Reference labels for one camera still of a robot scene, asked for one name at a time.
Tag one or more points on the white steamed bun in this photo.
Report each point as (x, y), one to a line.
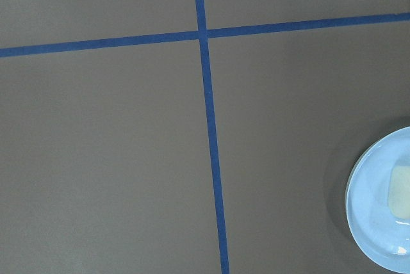
(398, 196)

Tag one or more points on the light blue plate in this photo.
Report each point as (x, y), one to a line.
(380, 235)

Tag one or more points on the brown paper table cover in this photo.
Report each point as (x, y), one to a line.
(192, 136)

